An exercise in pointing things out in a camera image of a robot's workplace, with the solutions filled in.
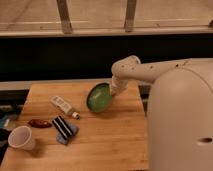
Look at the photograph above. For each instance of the white plastic bottle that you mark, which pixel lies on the white plastic bottle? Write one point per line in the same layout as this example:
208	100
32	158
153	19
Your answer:
64	106

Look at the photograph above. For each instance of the green ceramic bowl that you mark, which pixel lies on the green ceramic bowl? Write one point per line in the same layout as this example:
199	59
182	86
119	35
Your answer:
99	98

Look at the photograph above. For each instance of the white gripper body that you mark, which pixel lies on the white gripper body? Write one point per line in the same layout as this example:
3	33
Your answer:
117	86

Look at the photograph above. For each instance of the black white striped box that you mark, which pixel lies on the black white striped box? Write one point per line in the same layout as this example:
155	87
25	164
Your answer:
62	127

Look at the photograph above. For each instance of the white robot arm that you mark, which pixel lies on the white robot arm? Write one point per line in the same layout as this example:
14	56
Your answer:
179	110

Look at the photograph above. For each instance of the white paper cup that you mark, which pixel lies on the white paper cup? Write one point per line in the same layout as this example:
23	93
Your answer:
21	138

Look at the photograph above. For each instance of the dark red oval object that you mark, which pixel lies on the dark red oval object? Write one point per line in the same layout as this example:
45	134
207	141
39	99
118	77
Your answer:
38	123

